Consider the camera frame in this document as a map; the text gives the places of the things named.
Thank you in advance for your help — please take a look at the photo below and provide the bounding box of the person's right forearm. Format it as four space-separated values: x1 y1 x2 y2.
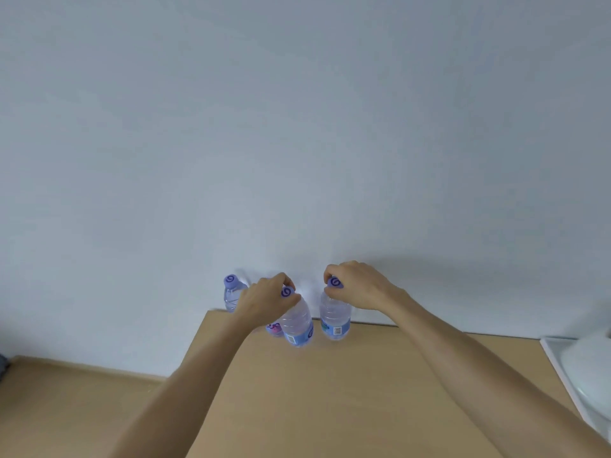
381 290 611 458

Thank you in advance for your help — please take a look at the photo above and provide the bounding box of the wooden table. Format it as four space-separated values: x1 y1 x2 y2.
183 309 595 458

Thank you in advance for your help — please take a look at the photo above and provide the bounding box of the person's left hand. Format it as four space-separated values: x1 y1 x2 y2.
234 272 302 330

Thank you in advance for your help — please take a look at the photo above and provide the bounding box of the person's right hand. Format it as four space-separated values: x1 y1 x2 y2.
323 260 411 314

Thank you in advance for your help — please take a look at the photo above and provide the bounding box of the person's left forearm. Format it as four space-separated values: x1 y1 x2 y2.
109 312 268 458

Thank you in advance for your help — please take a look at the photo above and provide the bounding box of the white electric kettle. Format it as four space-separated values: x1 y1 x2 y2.
559 328 611 423

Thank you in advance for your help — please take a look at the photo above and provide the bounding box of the white tray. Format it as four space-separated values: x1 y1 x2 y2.
540 336 611 442

